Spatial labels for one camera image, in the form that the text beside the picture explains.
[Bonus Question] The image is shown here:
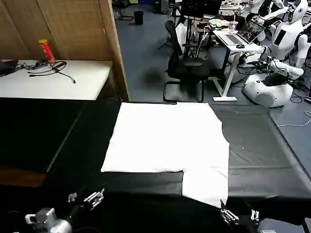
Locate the white floor cable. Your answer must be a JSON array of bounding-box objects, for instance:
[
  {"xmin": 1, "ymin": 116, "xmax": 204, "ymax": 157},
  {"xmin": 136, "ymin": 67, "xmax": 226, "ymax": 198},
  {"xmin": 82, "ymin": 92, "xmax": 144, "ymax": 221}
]
[{"xmin": 276, "ymin": 110, "xmax": 311, "ymax": 128}]

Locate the black bag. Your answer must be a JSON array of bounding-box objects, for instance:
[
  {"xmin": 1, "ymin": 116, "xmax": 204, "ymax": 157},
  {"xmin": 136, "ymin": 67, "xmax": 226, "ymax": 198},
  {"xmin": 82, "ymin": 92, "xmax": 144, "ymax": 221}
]
[{"xmin": 0, "ymin": 59, "xmax": 20, "ymax": 76}]

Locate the open silver laptop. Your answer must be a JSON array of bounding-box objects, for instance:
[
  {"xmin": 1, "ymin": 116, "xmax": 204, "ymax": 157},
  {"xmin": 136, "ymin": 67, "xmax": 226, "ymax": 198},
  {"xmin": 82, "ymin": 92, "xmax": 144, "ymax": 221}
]
[{"xmin": 222, "ymin": 19, "xmax": 266, "ymax": 46}]

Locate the red snack can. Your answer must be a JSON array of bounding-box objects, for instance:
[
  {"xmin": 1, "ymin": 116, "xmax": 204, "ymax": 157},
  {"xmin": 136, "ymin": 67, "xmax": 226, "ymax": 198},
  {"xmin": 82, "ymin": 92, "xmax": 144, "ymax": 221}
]
[{"xmin": 38, "ymin": 39, "xmax": 57, "ymax": 65}]

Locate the white side table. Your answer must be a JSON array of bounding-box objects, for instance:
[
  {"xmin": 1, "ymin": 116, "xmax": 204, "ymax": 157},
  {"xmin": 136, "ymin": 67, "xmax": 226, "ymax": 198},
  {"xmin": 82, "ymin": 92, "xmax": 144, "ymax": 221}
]
[{"xmin": 0, "ymin": 59, "xmax": 114, "ymax": 100}]

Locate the black monitor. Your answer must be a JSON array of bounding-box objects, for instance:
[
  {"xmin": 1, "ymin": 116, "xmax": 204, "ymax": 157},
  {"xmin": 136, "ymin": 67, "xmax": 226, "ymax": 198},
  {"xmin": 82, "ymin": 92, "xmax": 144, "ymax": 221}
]
[{"xmin": 181, "ymin": 0, "xmax": 223, "ymax": 19}]

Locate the white printed t-shirt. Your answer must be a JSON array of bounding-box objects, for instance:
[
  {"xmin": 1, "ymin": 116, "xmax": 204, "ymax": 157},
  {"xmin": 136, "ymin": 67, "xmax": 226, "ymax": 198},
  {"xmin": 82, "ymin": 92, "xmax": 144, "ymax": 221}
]
[{"xmin": 101, "ymin": 101, "xmax": 231, "ymax": 209}]

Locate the black cantilever chair frame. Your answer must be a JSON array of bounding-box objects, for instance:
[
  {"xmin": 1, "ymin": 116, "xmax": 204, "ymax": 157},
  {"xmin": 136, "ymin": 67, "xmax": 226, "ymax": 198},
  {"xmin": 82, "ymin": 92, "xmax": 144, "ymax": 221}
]
[{"xmin": 116, "ymin": 0, "xmax": 135, "ymax": 21}]

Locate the black office chair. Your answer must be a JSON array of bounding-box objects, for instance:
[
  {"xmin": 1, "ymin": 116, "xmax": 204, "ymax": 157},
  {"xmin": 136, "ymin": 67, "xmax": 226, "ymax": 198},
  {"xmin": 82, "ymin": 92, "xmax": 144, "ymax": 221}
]
[{"xmin": 162, "ymin": 19, "xmax": 211, "ymax": 103}]

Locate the wooden folding screen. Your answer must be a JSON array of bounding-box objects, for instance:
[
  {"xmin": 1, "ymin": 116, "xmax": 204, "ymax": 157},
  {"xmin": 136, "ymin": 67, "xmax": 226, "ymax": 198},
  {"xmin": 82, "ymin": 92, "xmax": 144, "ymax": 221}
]
[{"xmin": 0, "ymin": 0, "xmax": 131, "ymax": 101}]

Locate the white standing desk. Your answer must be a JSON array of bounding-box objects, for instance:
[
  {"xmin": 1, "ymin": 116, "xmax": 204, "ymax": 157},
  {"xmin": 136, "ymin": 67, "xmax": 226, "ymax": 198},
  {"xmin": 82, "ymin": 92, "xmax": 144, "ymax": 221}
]
[{"xmin": 208, "ymin": 28, "xmax": 266, "ymax": 102}]

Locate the black trash bin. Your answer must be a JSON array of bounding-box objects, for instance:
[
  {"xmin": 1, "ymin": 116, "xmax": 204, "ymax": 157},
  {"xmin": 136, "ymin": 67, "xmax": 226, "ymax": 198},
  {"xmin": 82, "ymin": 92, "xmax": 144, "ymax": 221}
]
[{"xmin": 134, "ymin": 10, "xmax": 145, "ymax": 26}]

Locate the black tablecloth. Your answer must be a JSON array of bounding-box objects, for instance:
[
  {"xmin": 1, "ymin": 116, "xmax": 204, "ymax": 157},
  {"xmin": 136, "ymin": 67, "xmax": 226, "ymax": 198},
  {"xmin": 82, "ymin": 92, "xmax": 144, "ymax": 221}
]
[{"xmin": 0, "ymin": 97, "xmax": 311, "ymax": 233}]

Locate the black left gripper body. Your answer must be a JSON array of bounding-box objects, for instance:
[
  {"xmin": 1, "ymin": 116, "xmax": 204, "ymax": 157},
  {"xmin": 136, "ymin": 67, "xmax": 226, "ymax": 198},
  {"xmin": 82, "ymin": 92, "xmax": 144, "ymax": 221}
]
[{"xmin": 68, "ymin": 204, "xmax": 91, "ymax": 223}]

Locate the folded cloth pile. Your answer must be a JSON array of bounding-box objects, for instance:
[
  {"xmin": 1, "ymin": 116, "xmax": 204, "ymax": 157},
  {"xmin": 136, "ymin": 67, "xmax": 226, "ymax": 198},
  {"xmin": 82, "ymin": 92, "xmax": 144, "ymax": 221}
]
[{"xmin": 207, "ymin": 19, "xmax": 231, "ymax": 29}]

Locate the black cable bundle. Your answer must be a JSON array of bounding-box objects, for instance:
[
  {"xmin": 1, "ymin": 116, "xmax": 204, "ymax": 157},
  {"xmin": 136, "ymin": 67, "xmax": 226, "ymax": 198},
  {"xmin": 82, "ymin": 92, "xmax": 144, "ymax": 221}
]
[{"xmin": 21, "ymin": 60, "xmax": 76, "ymax": 84}]

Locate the clear cup with straw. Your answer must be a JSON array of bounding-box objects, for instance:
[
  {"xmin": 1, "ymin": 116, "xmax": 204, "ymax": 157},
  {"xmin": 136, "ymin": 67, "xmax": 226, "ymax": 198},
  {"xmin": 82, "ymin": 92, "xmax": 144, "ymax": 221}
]
[{"xmin": 228, "ymin": 13, "xmax": 239, "ymax": 34}]

